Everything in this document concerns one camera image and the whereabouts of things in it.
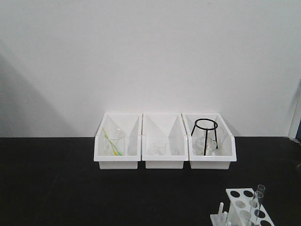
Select clear glass test tube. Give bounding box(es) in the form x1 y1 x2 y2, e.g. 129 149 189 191
246 191 263 226
251 184 266 226

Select white test tube rack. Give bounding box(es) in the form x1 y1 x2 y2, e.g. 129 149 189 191
210 188 274 226

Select middle white storage bin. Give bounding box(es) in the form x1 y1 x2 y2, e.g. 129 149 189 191
142 113 189 169

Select white storage bin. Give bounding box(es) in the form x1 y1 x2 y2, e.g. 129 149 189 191
182 113 237 170
142 113 189 169
94 113 143 170

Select small clear glass beaker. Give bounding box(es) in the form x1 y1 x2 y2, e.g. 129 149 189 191
153 140 166 155

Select left white storage bin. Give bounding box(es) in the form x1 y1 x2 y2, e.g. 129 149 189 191
94 113 143 170

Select clear glass flask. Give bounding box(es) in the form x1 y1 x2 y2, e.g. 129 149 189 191
194 130 217 156

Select right white storage bin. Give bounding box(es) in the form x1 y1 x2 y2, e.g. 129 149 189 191
182 113 237 170

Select black wire tripod stand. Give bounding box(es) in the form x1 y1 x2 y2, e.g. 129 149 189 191
191 118 218 149

